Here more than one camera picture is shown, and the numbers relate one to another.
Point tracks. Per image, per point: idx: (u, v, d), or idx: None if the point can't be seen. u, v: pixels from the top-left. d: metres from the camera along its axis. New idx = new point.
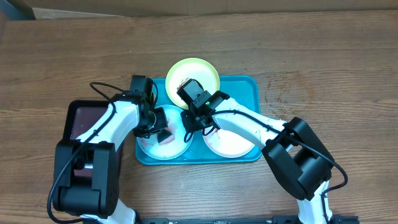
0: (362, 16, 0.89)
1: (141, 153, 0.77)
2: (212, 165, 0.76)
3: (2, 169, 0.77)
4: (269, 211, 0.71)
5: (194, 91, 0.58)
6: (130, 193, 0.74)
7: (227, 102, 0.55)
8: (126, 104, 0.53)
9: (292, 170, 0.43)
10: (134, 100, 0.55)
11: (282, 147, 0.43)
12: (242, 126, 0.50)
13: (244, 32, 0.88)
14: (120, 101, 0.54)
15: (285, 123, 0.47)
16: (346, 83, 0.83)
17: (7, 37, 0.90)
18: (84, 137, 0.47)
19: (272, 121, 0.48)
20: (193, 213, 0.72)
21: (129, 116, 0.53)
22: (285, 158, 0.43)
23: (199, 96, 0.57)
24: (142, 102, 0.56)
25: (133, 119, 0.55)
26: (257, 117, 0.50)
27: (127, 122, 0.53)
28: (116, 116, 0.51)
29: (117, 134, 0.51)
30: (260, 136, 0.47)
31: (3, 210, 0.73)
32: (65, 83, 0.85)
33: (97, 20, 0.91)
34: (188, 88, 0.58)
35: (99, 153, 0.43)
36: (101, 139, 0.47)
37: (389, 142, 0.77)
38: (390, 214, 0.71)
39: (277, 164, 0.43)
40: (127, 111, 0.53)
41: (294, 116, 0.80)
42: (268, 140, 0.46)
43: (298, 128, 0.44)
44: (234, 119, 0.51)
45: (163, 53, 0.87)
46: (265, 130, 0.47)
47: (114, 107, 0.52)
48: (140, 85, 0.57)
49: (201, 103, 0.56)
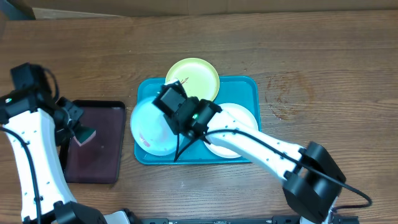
0: (362, 16, 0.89)
1: (140, 153, 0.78)
2: (212, 165, 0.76)
3: (2, 169, 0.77)
4: (269, 211, 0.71)
5: (173, 102, 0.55)
6: (130, 193, 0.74)
7: (221, 116, 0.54)
8: (22, 111, 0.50)
9: (313, 199, 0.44)
10: (27, 103, 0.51)
11: (302, 181, 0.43)
12: (249, 150, 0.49)
13: (243, 32, 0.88)
14: (13, 111, 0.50)
15: (299, 149, 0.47)
16: (346, 83, 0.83)
17: (7, 37, 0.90)
18: (32, 211, 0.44)
19: (283, 145, 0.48)
20: (193, 213, 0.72)
21: (44, 132, 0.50)
22: (308, 192, 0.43)
23: (182, 107, 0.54)
24: (39, 91, 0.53)
25: (50, 127, 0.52)
26: (265, 140, 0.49)
27: (49, 137, 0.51)
28: (31, 146, 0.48)
29: (52, 162, 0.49)
30: (274, 164, 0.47)
31: (3, 210, 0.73)
32: (65, 83, 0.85)
33: (97, 21, 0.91)
34: (167, 98, 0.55)
35: (64, 218, 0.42)
36: (48, 197, 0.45)
37: (389, 142, 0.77)
38: (390, 214, 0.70)
39: (300, 199, 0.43)
40: (35, 129, 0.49)
41: (294, 116, 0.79)
42: (285, 172, 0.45)
43: (316, 157, 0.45)
44: (238, 141, 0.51)
45: (163, 53, 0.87)
46: (279, 159, 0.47)
47: (20, 140, 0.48)
48: (27, 81, 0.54)
49: (186, 116, 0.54)
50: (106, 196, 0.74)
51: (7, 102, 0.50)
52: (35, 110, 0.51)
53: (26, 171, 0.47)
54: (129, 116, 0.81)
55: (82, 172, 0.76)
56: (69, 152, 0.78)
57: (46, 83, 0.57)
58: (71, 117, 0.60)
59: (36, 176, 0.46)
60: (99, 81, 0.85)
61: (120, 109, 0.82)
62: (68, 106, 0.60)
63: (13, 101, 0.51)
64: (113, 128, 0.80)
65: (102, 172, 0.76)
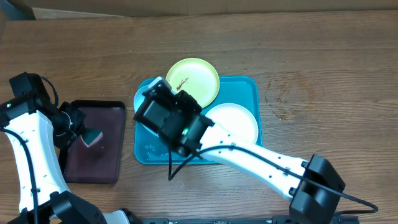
0: (362, 16, 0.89)
1: (141, 154, 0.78)
2: (212, 165, 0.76)
3: (2, 169, 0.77)
4: (269, 210, 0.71)
5: (157, 117, 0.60)
6: (130, 193, 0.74)
7: (213, 130, 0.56)
8: (23, 115, 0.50)
9: (321, 213, 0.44)
10: (27, 107, 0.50)
11: (309, 197, 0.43)
12: (249, 167, 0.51)
13: (244, 32, 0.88)
14: (14, 116, 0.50)
15: (302, 163, 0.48)
16: (346, 83, 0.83)
17: (7, 37, 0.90)
18: (30, 203, 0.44)
19: (285, 160, 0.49)
20: (193, 213, 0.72)
21: (42, 130, 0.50)
22: (314, 208, 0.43)
23: (166, 122, 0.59)
24: (38, 96, 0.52)
25: (48, 127, 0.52)
26: (265, 156, 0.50)
27: (47, 135, 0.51)
28: (29, 143, 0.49)
29: (50, 158, 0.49)
30: (278, 180, 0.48)
31: (3, 210, 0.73)
32: (65, 83, 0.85)
33: (97, 21, 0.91)
34: (151, 113, 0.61)
35: (60, 208, 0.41)
36: (45, 189, 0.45)
37: (390, 142, 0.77)
38: (390, 214, 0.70)
39: (308, 216, 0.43)
40: (33, 129, 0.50)
41: (294, 116, 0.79)
42: (291, 188, 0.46)
43: (319, 170, 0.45)
44: (239, 159, 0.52)
45: (163, 53, 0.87)
46: (283, 175, 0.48)
47: (18, 137, 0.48)
48: (25, 84, 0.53)
49: (170, 130, 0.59)
50: (107, 196, 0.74)
51: (7, 106, 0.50)
52: (33, 111, 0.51)
53: (25, 167, 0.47)
54: (129, 116, 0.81)
55: (82, 172, 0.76)
56: (69, 152, 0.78)
57: (44, 87, 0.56)
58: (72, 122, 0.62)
59: (34, 171, 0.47)
60: (99, 81, 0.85)
61: (120, 109, 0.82)
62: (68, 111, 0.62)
63: (13, 106, 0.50)
64: (113, 129, 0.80)
65: (102, 172, 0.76)
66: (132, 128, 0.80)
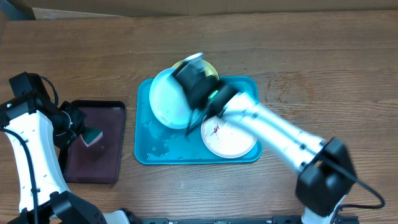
0: (362, 16, 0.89)
1: (142, 154, 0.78)
2: (212, 165, 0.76)
3: (2, 169, 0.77)
4: (269, 211, 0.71)
5: (190, 78, 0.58)
6: (130, 194, 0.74)
7: (239, 99, 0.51)
8: (23, 115, 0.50)
9: (325, 190, 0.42)
10: (27, 106, 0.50)
11: (318, 170, 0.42)
12: (267, 135, 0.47)
13: (244, 32, 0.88)
14: (14, 116, 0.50)
15: (319, 143, 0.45)
16: (346, 83, 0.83)
17: (7, 37, 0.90)
18: (30, 203, 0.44)
19: (302, 135, 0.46)
20: (192, 213, 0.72)
21: (43, 131, 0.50)
22: (320, 182, 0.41)
23: (197, 84, 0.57)
24: (38, 96, 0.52)
25: (48, 127, 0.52)
26: (286, 130, 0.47)
27: (47, 135, 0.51)
28: (30, 143, 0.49)
29: (50, 158, 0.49)
30: (293, 152, 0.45)
31: (3, 210, 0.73)
32: (65, 83, 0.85)
33: (97, 21, 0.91)
34: (184, 73, 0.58)
35: (60, 209, 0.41)
36: (45, 190, 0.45)
37: (390, 142, 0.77)
38: (390, 214, 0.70)
39: (313, 188, 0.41)
40: (34, 129, 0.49)
41: (294, 116, 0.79)
42: (303, 163, 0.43)
43: (334, 151, 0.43)
44: (257, 124, 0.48)
45: (163, 53, 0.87)
46: (299, 149, 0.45)
47: (18, 137, 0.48)
48: (25, 84, 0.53)
49: (198, 93, 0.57)
50: (106, 196, 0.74)
51: (7, 106, 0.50)
52: (33, 111, 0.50)
53: (25, 167, 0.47)
54: (129, 116, 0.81)
55: (82, 172, 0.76)
56: (69, 152, 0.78)
57: (44, 86, 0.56)
58: (72, 121, 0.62)
59: (34, 171, 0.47)
60: (99, 81, 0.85)
61: (120, 109, 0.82)
62: (68, 111, 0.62)
63: (14, 106, 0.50)
64: (114, 129, 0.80)
65: (102, 172, 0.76)
66: (132, 128, 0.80)
